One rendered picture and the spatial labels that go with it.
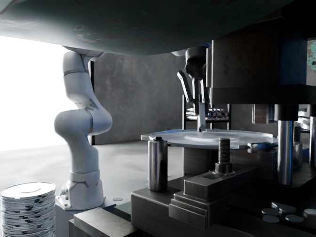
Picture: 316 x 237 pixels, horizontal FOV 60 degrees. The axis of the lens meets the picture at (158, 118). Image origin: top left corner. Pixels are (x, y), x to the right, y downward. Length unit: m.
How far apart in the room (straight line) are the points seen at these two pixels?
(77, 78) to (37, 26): 0.89
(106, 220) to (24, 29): 0.40
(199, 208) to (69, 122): 0.75
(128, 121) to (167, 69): 1.82
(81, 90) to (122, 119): 5.02
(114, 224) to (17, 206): 1.22
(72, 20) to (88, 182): 0.95
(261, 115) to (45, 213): 1.43
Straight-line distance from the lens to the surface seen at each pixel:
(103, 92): 5.82
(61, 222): 1.22
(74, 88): 1.12
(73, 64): 1.15
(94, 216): 0.58
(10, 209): 1.77
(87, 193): 1.13
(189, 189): 0.39
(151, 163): 0.50
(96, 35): 0.25
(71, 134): 1.06
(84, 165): 1.11
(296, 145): 0.60
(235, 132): 0.77
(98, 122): 1.12
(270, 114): 0.56
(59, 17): 0.21
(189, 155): 0.62
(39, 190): 1.80
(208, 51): 0.59
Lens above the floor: 0.86
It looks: 3 degrees down
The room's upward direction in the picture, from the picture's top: straight up
